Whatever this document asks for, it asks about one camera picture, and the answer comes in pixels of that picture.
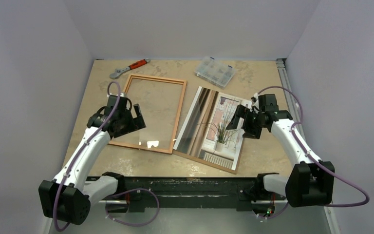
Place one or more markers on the red handled adjustable wrench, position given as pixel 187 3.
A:
pixel 118 72

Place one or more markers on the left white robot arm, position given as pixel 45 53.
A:
pixel 67 197

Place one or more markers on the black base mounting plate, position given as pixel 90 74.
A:
pixel 238 193

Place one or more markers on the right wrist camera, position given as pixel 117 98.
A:
pixel 255 99

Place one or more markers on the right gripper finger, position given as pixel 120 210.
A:
pixel 251 131
pixel 238 114

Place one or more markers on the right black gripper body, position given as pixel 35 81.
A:
pixel 247 119

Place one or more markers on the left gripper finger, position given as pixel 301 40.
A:
pixel 138 120
pixel 123 128

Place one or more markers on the photo print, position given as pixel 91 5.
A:
pixel 204 136

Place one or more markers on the orange wooden picture frame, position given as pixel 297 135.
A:
pixel 174 122

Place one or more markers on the clear plastic organizer box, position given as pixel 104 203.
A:
pixel 215 72

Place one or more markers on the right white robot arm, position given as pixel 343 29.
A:
pixel 310 182

